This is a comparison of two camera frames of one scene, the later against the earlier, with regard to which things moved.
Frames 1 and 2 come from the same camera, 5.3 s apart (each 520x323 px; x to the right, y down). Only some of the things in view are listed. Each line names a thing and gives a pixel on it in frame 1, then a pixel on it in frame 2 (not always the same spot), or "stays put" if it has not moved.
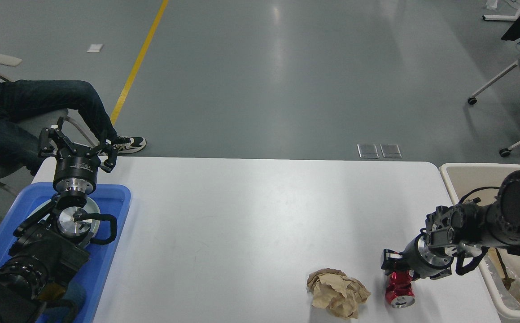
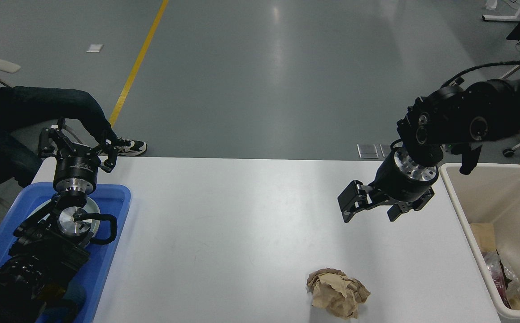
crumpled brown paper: (333, 290) stays put
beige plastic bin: (517, 284) stays put
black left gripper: (75, 172) stays put
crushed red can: (399, 292) to (493, 260)
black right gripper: (423, 261) to (399, 179)
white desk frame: (509, 17) stays put
